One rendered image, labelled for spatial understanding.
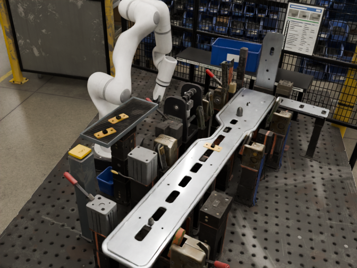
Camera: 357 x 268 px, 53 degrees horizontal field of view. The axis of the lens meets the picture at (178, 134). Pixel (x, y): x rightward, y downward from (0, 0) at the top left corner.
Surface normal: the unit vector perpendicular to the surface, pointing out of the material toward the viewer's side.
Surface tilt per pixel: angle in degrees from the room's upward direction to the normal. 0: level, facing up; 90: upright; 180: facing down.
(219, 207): 0
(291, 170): 0
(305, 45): 90
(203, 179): 0
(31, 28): 90
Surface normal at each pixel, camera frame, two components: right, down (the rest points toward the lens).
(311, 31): -0.48, 0.47
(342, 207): 0.04, -0.83
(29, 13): -0.24, 0.53
